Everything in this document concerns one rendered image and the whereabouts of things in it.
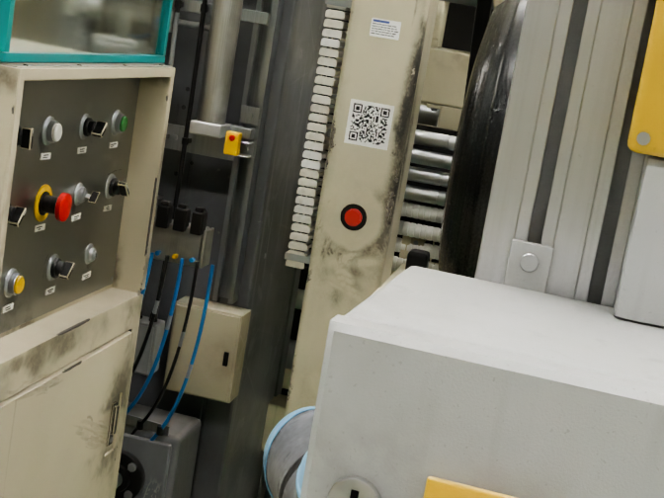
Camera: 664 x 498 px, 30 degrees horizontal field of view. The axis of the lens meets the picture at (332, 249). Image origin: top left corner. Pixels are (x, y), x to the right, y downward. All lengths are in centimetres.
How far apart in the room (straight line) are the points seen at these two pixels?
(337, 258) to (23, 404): 68
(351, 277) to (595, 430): 153
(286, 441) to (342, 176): 80
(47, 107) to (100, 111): 18
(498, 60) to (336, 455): 132
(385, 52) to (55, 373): 76
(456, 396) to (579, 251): 22
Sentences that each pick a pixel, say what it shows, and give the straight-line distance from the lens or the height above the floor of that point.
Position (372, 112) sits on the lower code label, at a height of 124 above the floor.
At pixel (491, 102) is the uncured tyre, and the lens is 188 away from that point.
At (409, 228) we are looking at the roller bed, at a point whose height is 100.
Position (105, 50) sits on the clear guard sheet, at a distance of 179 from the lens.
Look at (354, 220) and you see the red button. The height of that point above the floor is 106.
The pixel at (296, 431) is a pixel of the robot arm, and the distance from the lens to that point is 140.
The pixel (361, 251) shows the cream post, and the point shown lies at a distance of 211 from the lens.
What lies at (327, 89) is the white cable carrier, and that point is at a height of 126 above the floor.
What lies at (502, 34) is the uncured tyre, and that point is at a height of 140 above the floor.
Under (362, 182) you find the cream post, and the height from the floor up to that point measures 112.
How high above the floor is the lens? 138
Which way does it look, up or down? 10 degrees down
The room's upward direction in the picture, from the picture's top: 9 degrees clockwise
